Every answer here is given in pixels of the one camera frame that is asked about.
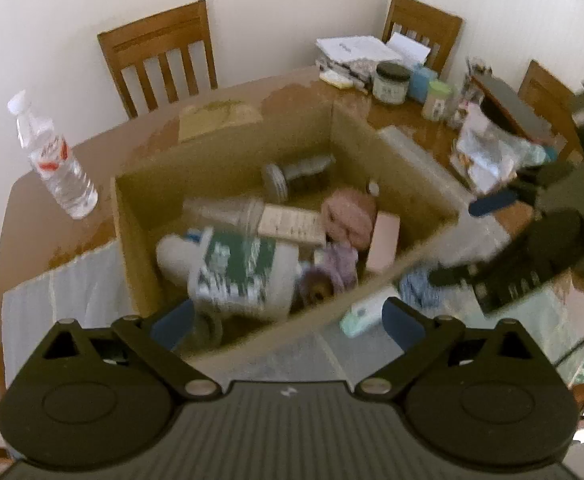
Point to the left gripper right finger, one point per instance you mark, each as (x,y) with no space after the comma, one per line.
(424,342)

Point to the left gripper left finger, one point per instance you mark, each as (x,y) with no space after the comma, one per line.
(152,341)

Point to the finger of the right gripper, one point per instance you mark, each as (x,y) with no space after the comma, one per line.
(529,184)
(545,248)

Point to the green white labelled jar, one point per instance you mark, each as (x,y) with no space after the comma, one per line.
(246,275)

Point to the white printed carton box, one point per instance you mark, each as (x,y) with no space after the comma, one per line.
(295,225)

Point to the white knit glove blue cuff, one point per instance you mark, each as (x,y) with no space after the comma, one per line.
(176,256)

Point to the crumpled clear plastic bag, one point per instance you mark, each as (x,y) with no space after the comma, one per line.
(486,156)

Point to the blue grey yarn ball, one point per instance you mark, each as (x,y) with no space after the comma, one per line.
(416,291)

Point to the small green white box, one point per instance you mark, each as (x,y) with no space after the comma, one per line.
(367,312)

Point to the light grey checked tablecloth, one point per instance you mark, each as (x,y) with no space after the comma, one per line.
(122,278)

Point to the dark flat tablet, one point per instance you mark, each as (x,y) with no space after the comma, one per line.
(502,106)

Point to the pink rectangular box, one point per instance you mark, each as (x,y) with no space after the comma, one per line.
(384,243)

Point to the purple yarn ball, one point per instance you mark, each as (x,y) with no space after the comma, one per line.
(333,272)

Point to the pale green canister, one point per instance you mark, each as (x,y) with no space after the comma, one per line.
(438,95)

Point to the light blue cup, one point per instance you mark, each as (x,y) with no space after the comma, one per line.
(419,83)

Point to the open cardboard box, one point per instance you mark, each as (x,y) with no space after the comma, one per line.
(211,328)

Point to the clear empty plastic jar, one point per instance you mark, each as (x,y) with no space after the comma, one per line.
(241,213)

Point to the black lid glass jar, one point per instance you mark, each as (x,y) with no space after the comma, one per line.
(391,83)

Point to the wooden chair far right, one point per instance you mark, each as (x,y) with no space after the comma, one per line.
(426,24)

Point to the clear plastic water bottle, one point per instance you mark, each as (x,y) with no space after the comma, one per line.
(52,159)

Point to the dark jar with grey lid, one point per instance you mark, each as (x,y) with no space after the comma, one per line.
(285,181)

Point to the stack of white papers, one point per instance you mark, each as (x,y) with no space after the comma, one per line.
(358,54)

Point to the wooden chair far centre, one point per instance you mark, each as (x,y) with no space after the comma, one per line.
(131,45)

